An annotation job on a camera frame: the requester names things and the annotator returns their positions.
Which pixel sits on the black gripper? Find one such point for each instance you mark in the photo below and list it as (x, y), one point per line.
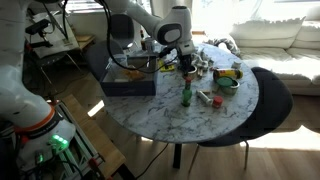
(185, 62)

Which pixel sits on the yellow spray can lying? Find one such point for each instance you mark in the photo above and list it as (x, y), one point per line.
(232, 73)

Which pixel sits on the white sunglasses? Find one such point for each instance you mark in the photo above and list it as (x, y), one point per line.
(202, 62)

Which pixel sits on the green glass bottle red cap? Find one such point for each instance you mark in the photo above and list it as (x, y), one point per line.
(186, 93)

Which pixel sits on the white salt shaker blue label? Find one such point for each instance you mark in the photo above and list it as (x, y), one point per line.
(204, 98)

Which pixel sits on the small red capped jar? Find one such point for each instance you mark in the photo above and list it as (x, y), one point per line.
(217, 101)

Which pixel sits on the blue cardboard box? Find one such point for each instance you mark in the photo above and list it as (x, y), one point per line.
(130, 76)

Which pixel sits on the dark grey upholstered chair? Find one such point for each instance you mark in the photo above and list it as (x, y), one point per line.
(274, 105)

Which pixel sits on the white sofa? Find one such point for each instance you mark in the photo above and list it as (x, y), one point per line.
(286, 42)

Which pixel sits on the wooden bench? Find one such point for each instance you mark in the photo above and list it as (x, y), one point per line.
(109, 160)

